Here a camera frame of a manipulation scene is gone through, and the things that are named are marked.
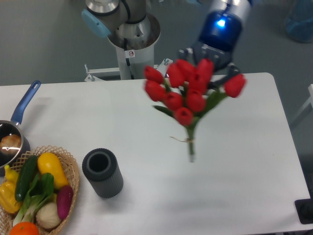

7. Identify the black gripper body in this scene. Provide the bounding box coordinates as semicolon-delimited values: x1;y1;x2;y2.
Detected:
191;10;243;71

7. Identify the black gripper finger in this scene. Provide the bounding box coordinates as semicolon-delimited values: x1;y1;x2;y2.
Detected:
207;63;241;90
178;47;195;63

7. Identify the red tulip bouquet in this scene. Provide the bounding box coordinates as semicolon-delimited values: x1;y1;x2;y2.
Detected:
144;59;246;162

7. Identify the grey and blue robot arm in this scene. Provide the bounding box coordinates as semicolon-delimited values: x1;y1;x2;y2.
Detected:
81;0;252;89

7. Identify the grey ribbed vase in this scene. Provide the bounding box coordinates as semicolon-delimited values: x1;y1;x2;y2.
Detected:
82;148;124;198

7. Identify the blue bin in background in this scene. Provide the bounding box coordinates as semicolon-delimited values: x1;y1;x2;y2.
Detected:
284;0;313;43

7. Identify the black device at table edge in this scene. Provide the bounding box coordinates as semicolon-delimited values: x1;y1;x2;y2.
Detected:
294;199;313;224

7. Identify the yellow squash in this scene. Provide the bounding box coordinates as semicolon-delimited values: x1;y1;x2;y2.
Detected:
37;152;69;190

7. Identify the purple eggplant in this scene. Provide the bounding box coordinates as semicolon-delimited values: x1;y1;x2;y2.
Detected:
56;186;73;219

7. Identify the green cucumber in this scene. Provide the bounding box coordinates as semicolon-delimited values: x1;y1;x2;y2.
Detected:
15;155;38;202

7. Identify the browned bun in pan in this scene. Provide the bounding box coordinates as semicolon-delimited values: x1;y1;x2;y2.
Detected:
0;134;22;155

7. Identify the green bok choy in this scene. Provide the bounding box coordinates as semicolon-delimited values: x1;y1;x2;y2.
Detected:
13;173;54;226

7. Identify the white garlic bulb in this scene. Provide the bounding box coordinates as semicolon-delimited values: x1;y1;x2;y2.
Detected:
36;202;62;230

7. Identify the yellow bell pepper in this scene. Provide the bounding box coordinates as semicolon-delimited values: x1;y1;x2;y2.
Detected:
0;164;22;214

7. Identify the orange fruit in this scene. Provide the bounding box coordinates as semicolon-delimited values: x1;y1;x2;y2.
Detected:
9;222;39;235

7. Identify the white furniture frame right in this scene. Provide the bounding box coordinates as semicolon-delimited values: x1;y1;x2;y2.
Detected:
290;84;313;129

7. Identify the blue handled saucepan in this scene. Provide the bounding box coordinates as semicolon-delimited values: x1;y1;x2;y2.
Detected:
0;80;41;177

